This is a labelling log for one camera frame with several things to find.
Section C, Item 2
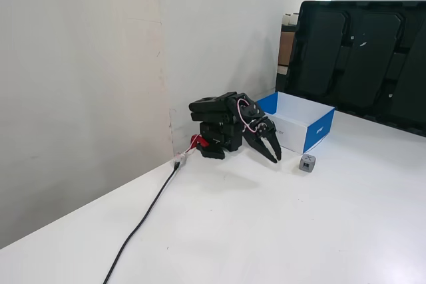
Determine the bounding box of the black power cable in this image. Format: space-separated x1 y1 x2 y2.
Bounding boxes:
102 161 180 284

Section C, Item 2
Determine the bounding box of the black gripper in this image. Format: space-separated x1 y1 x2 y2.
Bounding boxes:
237 98 282 164

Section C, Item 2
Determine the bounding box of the white connector plug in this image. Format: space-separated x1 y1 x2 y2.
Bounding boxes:
172 148 196 166

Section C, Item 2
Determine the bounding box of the small gray cube block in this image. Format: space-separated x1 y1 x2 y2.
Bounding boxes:
298 154 318 174

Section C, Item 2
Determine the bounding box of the brown cardboard box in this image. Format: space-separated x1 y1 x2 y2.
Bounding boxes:
278 24 295 75

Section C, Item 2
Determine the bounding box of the red table clamp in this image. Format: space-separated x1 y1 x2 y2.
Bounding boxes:
189 134 210 149

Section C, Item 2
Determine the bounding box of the blue and white cardboard box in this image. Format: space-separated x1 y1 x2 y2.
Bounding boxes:
256 90 336 154

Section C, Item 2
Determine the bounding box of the red and white arm wire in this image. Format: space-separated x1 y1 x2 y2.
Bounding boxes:
236 98 254 136

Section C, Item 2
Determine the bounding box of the large black plastic tray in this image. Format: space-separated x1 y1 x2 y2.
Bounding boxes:
275 0 426 138

